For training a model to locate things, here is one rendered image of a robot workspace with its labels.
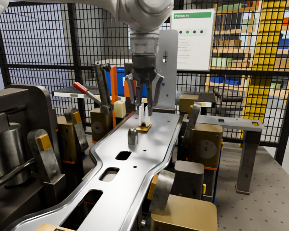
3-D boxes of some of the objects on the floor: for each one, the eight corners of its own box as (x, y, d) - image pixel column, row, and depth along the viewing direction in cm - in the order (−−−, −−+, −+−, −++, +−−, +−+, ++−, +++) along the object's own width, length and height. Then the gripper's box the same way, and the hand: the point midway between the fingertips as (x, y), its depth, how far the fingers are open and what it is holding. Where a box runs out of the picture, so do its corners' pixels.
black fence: (269, 257, 131) (343, -27, 83) (19, 198, 182) (-26, 1, 134) (263, 239, 144) (325, -17, 95) (31, 189, 195) (-6, 5, 147)
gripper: (118, 54, 64) (121, 126, 71) (164, 54, 60) (162, 131, 67) (127, 53, 70) (128, 119, 78) (169, 54, 67) (166, 123, 74)
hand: (144, 115), depth 72 cm, fingers closed, pressing on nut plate
